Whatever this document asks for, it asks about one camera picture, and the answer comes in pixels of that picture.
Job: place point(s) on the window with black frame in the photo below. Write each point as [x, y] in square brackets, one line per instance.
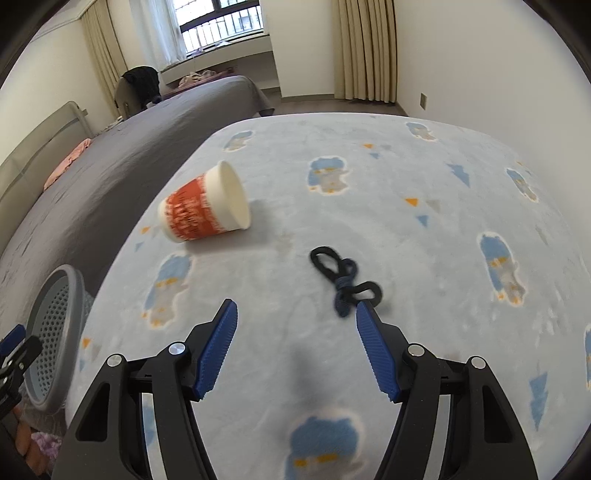
[204, 23]

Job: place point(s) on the beige right curtain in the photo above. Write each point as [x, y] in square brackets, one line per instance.
[365, 50]

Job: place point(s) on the light blue patterned rug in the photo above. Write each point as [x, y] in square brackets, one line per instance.
[472, 254]

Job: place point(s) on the pink pillow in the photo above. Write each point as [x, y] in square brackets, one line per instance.
[65, 164]

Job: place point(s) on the wall socket plate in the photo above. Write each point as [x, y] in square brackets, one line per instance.
[423, 100]

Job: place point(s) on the beige curtain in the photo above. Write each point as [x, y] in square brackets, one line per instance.
[365, 50]
[104, 48]

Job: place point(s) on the grey upholstered headboard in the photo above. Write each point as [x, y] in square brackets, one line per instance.
[26, 169]

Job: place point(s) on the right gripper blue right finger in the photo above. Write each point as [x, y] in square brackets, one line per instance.
[484, 437]

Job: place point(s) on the person's left hand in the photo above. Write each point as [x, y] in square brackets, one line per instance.
[27, 447]

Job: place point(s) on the bed with grey sheet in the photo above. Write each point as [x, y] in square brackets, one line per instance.
[85, 217]

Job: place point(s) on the chair with black jacket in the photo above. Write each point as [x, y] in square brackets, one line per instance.
[136, 89]

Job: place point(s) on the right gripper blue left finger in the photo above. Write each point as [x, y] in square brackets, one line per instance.
[106, 438]

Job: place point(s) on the grey perforated trash basket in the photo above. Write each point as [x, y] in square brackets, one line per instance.
[57, 319]

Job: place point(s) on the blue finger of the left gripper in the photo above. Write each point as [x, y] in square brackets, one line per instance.
[11, 341]
[23, 357]

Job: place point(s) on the beige left curtain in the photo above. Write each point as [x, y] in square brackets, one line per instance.
[104, 48]

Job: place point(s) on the red white paper cup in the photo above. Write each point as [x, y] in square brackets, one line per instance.
[212, 203]

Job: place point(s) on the purple knitted blanket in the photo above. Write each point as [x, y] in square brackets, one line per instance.
[49, 446]

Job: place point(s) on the pink clothes on sill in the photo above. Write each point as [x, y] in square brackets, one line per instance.
[195, 79]

